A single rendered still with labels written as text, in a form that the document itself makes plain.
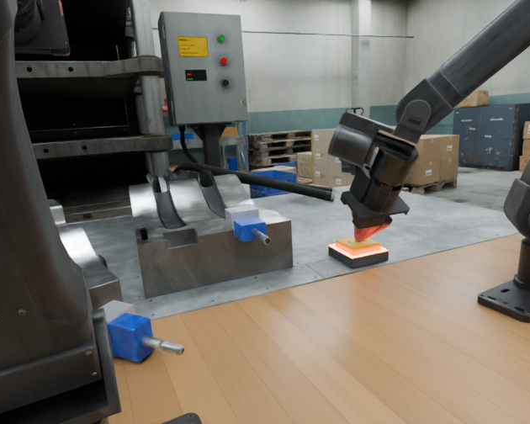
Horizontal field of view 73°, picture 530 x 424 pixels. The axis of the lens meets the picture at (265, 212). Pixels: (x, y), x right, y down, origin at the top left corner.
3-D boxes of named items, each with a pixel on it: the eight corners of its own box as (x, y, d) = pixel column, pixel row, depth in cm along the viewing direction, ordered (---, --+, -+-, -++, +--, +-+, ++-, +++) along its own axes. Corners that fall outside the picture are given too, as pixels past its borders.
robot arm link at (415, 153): (357, 178, 56) (371, 140, 52) (366, 161, 60) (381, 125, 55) (399, 196, 54) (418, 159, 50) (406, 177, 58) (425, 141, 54)
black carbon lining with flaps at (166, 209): (249, 228, 67) (245, 177, 65) (161, 242, 62) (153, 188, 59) (208, 197, 99) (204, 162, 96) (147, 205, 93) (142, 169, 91)
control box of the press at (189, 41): (267, 354, 169) (244, 11, 134) (204, 373, 158) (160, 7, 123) (251, 331, 189) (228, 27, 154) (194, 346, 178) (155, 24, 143)
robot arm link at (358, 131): (321, 156, 54) (353, 76, 49) (333, 151, 62) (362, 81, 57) (395, 187, 51) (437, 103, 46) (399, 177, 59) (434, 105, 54)
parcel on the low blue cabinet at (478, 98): (490, 105, 659) (490, 89, 652) (476, 106, 648) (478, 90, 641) (469, 107, 697) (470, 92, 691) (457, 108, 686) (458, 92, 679)
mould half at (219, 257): (293, 267, 65) (290, 194, 62) (145, 299, 56) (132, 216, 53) (223, 211, 111) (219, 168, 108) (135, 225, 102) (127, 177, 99)
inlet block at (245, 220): (283, 255, 54) (282, 220, 53) (252, 262, 52) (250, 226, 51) (253, 233, 66) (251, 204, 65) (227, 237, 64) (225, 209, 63)
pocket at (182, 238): (201, 257, 58) (198, 235, 58) (168, 262, 57) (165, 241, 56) (196, 248, 63) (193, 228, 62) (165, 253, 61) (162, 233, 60)
